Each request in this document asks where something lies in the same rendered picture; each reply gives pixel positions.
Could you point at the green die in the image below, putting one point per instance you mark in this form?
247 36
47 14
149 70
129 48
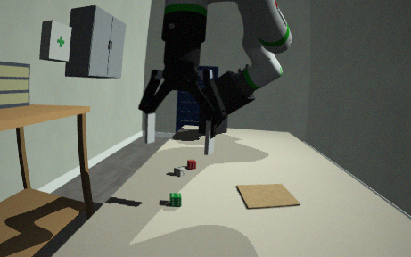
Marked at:
175 199

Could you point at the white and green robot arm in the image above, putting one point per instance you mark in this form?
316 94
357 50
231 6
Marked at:
187 19

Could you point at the tan flat mat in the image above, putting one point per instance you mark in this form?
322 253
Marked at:
266 196

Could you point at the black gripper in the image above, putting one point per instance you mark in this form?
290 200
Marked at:
181 60

